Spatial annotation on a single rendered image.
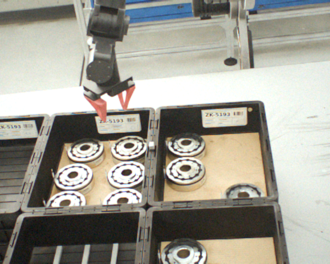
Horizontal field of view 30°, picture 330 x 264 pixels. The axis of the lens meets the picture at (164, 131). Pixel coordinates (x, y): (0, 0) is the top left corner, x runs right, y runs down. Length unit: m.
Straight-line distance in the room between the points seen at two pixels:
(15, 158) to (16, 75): 2.13
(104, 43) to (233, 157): 0.54
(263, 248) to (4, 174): 0.75
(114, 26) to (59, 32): 2.99
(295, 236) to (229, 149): 0.29
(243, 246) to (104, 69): 0.51
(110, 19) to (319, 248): 0.77
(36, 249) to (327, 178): 0.83
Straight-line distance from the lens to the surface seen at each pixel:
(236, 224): 1.43
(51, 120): 1.74
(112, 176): 1.61
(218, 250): 1.43
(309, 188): 1.77
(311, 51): 3.79
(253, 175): 1.61
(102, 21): 1.32
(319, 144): 1.93
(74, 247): 1.50
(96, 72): 1.30
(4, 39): 4.38
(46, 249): 1.51
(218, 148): 1.70
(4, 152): 1.85
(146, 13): 3.51
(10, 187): 1.72
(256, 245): 1.44
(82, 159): 1.68
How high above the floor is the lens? 1.90
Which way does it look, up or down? 37 degrees down
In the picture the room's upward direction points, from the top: 7 degrees counter-clockwise
